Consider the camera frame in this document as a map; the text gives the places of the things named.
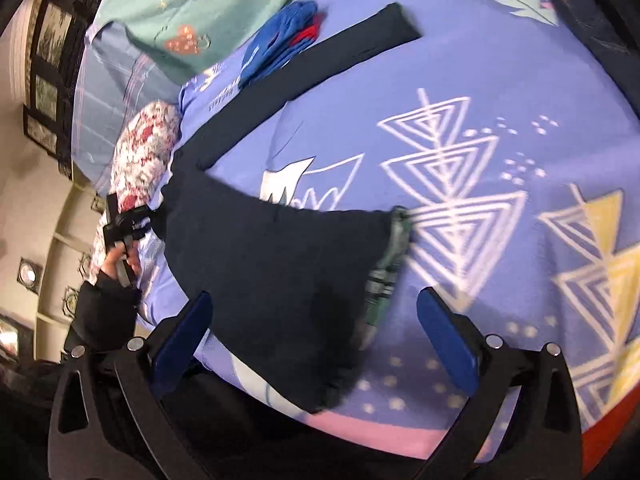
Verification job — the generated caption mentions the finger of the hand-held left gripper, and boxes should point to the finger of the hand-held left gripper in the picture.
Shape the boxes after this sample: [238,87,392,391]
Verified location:
[134,204,168,233]

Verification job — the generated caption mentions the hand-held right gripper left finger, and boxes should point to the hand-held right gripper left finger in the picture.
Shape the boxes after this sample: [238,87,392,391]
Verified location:
[47,290,216,480]

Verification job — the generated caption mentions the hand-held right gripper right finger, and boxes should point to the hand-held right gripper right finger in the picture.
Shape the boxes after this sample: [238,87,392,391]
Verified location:
[415,287,585,480]

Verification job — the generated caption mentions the dark navy sweater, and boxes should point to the dark navy sweater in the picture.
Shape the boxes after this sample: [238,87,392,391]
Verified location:
[160,2,423,413]

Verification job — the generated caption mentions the person's left forearm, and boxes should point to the person's left forearm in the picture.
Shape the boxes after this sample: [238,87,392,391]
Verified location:
[67,270,143,356]

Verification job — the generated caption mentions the person's left hand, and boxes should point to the person's left hand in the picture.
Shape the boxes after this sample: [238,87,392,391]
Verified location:
[100,242,143,288]

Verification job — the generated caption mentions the red white floral pillow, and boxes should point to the red white floral pillow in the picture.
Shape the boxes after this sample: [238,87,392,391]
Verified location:
[90,100,183,286]

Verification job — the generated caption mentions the blue plaid pillow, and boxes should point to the blue plaid pillow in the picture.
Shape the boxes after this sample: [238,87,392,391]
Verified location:
[71,22,201,186]

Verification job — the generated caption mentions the red cloth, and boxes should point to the red cloth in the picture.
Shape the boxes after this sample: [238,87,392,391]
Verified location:
[582,395,640,476]

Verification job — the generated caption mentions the black framed picture panel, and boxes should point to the black framed picture panel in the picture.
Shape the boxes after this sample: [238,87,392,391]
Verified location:
[22,0,126,176]

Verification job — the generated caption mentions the blue folded garment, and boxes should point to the blue folded garment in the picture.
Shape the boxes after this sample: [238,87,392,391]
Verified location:
[239,0,326,88]

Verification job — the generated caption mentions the purple printed bed sheet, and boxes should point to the purple printed bed sheet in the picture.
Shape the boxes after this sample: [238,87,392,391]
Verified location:
[135,0,640,461]

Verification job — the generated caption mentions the dark navy blanket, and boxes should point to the dark navy blanket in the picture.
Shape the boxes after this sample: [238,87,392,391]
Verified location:
[535,0,640,121]

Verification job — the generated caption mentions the framed wall picture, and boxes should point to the framed wall picture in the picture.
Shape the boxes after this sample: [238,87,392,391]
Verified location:
[0,312,23,361]

